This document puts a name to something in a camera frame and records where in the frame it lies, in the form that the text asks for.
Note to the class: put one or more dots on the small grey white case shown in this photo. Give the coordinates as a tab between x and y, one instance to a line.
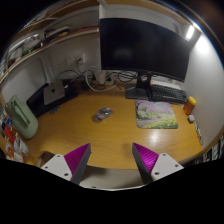
191	118

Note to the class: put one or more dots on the black flat box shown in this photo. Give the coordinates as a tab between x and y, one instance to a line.
35	101

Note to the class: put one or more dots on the white power strip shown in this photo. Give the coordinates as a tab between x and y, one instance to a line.
104	78

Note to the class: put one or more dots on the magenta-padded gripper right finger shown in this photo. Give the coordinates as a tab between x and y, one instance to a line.
163	165

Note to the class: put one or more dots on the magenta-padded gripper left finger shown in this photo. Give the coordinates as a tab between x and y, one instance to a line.
60	165

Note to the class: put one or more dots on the white wall outlet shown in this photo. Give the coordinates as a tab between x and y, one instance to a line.
80	58

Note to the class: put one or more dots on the pale green bag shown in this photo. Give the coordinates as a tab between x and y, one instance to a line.
21	118

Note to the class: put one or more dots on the floral print mouse pad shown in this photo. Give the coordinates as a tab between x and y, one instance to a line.
155	115

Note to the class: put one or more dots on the silver mini computer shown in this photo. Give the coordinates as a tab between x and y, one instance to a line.
54	92

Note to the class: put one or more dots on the bright white lamp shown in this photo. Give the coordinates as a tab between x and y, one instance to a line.
190	32

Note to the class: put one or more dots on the dark grey keyboard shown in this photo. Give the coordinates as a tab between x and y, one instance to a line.
168	93

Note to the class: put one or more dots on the wooden wall shelf unit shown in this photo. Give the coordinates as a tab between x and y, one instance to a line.
50	44

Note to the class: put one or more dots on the transparent computer mouse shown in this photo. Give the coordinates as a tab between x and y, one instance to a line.
102	114

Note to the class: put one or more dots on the black computer monitor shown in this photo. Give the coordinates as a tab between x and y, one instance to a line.
143	46

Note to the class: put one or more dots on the orange bottle with yellow lid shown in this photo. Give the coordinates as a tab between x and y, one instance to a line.
189	106

